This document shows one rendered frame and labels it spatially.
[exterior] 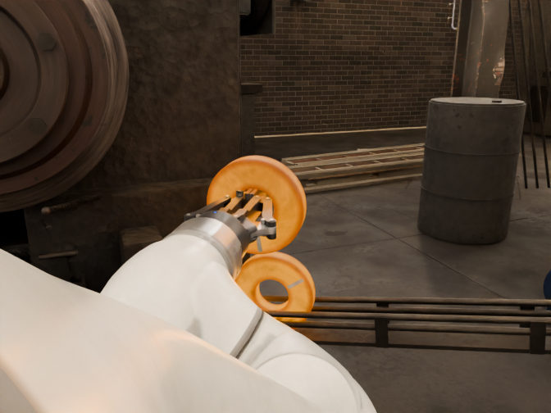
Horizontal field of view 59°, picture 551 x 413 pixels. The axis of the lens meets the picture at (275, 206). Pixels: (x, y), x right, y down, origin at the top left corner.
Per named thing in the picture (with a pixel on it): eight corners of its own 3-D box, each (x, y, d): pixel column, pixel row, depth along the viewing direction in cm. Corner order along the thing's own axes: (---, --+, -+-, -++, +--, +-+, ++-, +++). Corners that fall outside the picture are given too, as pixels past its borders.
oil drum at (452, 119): (399, 222, 352) (409, 96, 326) (464, 213, 373) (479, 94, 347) (456, 251, 299) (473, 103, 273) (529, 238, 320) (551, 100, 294)
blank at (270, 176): (205, 159, 78) (197, 164, 74) (300, 150, 73) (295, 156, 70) (222, 248, 82) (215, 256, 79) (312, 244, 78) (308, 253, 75)
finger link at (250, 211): (227, 217, 62) (238, 218, 61) (253, 190, 72) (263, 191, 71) (229, 245, 63) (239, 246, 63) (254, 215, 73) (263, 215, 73)
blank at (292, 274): (266, 336, 97) (261, 345, 94) (222, 272, 95) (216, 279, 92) (331, 305, 91) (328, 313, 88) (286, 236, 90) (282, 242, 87)
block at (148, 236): (127, 330, 106) (117, 226, 99) (164, 323, 109) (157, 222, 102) (132, 356, 97) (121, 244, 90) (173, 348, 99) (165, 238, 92)
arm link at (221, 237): (233, 314, 52) (248, 287, 58) (228, 236, 49) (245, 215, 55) (155, 304, 54) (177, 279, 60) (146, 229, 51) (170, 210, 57)
